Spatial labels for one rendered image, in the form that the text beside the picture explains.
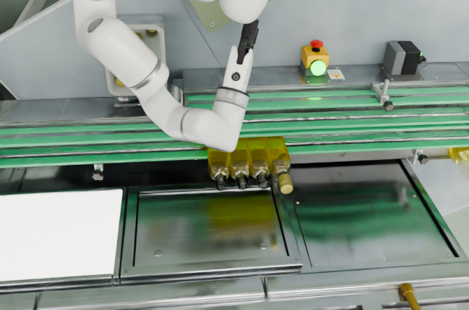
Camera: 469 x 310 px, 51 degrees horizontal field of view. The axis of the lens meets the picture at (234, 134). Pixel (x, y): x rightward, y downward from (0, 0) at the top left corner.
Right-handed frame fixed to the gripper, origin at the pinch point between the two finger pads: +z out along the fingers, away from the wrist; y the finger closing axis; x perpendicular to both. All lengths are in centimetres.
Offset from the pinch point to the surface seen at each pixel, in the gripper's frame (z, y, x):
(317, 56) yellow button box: 9.0, 35.3, 17.9
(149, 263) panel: -60, 19, -11
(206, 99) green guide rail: -13.1, 30.2, -10.1
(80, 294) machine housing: -70, 11, -24
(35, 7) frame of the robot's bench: 8, 56, -83
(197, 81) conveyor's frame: -7.8, 33.8, -14.8
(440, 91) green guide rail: 9, 41, 57
